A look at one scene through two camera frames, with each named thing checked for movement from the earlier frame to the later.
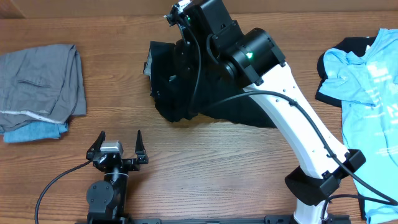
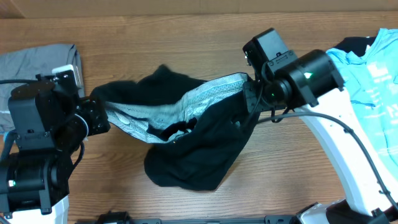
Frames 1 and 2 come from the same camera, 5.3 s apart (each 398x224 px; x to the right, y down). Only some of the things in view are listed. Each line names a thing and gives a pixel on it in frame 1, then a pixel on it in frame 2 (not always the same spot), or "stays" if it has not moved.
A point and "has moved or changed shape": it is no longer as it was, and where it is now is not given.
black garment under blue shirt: [355, 45] stays
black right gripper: [188, 40] -> [259, 104]
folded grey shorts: [44, 83] stays
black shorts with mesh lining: [171, 90] has moved or changed shape
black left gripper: [134, 164] -> [92, 108]
